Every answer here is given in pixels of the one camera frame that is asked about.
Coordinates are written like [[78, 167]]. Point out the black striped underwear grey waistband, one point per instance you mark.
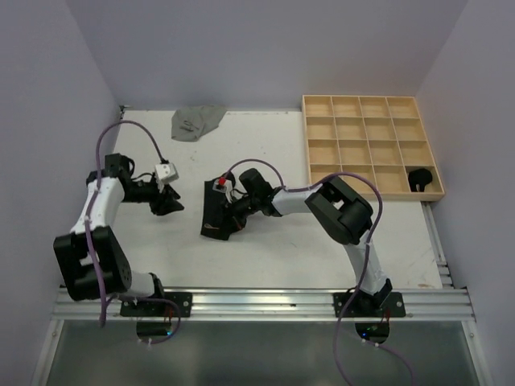
[[218, 222]]

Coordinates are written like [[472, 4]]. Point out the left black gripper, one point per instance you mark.
[[162, 207]]

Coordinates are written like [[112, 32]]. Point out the grey crumpled underwear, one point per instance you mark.
[[190, 124]]

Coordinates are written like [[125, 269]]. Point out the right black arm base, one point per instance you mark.
[[350, 303]]

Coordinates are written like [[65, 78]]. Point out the wooden compartment tray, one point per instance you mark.
[[379, 138]]

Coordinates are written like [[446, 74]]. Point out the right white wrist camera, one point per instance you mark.
[[223, 186]]

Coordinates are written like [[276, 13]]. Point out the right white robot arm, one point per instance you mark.
[[344, 214]]

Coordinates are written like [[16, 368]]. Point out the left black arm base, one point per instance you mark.
[[161, 304]]

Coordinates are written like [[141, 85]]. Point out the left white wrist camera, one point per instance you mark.
[[166, 173]]

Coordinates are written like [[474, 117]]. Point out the aluminium mounting rail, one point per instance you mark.
[[321, 305]]

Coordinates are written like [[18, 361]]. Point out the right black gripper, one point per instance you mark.
[[232, 209]]

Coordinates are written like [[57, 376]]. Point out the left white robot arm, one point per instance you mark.
[[92, 241]]

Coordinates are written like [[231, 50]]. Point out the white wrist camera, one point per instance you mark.
[[166, 173], [223, 186]]

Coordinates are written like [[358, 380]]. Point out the black underwear beige waistband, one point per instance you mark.
[[418, 179]]

